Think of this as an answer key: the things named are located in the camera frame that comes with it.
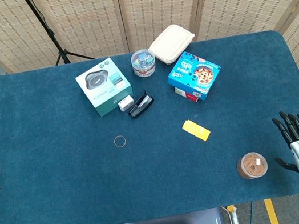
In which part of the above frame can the black tripod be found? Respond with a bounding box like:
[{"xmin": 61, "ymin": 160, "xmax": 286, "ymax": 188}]
[{"xmin": 22, "ymin": 0, "xmax": 96, "ymax": 71}]

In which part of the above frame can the blue table cloth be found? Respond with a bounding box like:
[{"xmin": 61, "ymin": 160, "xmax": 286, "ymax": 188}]
[{"xmin": 0, "ymin": 22, "xmax": 299, "ymax": 224}]

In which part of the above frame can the brown round lidded cup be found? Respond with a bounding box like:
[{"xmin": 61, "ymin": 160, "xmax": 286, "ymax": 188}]
[{"xmin": 234, "ymin": 149, "xmax": 270, "ymax": 183}]

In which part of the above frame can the mint green speaker box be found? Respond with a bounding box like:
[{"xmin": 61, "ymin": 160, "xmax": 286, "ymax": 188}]
[{"xmin": 72, "ymin": 54, "xmax": 137, "ymax": 121}]

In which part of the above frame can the blue cereal box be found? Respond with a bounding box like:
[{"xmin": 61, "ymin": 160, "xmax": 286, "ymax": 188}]
[{"xmin": 163, "ymin": 46, "xmax": 227, "ymax": 107}]

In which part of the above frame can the small white box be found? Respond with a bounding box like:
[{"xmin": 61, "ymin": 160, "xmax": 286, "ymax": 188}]
[{"xmin": 116, "ymin": 94, "xmax": 136, "ymax": 113}]

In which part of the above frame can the clear jar of binder clips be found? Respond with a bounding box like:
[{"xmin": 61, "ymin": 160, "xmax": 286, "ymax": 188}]
[{"xmin": 129, "ymin": 46, "xmax": 159, "ymax": 79}]

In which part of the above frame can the black stapler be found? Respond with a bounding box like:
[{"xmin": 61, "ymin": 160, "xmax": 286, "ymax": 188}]
[{"xmin": 124, "ymin": 88, "xmax": 157, "ymax": 120}]

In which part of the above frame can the beige lidded food container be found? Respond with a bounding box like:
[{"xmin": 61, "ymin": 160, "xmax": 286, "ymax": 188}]
[{"xmin": 145, "ymin": 21, "xmax": 200, "ymax": 68}]

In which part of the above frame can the white cable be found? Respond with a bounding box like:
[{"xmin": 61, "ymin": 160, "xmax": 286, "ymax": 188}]
[{"xmin": 220, "ymin": 203, "xmax": 241, "ymax": 224}]

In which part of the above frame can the tan rubber band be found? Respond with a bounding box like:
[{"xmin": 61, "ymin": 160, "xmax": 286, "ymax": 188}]
[{"xmin": 112, "ymin": 134, "xmax": 128, "ymax": 149}]

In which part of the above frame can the yellow rectangular packet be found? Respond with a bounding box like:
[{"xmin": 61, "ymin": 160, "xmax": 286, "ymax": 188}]
[{"xmin": 181, "ymin": 116, "xmax": 212, "ymax": 145}]

